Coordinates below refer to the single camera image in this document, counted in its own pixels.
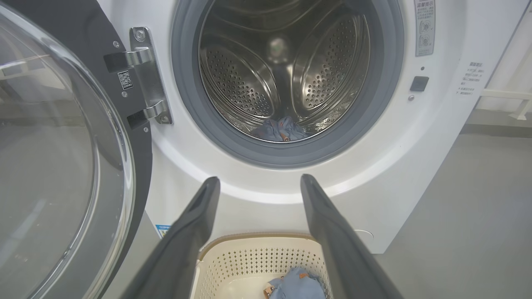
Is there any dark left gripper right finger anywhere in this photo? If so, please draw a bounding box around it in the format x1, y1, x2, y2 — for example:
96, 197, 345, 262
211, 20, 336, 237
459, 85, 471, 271
300, 174, 404, 299

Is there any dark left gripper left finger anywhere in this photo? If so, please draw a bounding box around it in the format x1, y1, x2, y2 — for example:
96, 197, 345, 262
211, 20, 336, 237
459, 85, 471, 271
121, 176, 221, 299

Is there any blue garment orange print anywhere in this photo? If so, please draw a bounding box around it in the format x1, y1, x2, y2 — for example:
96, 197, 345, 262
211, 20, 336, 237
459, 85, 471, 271
251, 116, 310, 143
263, 267, 327, 299

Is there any black glass washer door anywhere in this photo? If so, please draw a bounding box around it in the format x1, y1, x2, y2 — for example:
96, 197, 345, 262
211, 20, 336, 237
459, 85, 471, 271
0, 0, 153, 299

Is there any white front-load washing machine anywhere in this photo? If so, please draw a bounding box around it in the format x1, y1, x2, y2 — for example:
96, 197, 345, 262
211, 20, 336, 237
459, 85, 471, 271
96, 0, 532, 254

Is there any metal door hinge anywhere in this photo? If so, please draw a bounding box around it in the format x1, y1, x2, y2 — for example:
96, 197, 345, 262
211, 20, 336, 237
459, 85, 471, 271
104, 27, 173, 125

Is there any stainless steel washing machine drum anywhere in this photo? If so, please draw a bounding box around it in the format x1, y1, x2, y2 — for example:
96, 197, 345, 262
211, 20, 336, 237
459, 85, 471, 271
199, 0, 370, 143

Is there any cream perforated laundry basket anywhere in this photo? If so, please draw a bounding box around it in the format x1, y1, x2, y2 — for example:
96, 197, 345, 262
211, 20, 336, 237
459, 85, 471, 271
189, 233, 333, 299

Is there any small printed text sticker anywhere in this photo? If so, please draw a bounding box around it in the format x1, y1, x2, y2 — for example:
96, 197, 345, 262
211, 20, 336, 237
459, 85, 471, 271
456, 61, 485, 97

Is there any grey warning label sticker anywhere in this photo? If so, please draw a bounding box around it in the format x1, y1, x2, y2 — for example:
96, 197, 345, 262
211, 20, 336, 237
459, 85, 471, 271
414, 0, 436, 56

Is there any white frame structure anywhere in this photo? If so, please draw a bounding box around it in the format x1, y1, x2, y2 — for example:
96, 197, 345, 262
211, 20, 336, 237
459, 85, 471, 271
478, 4, 532, 121

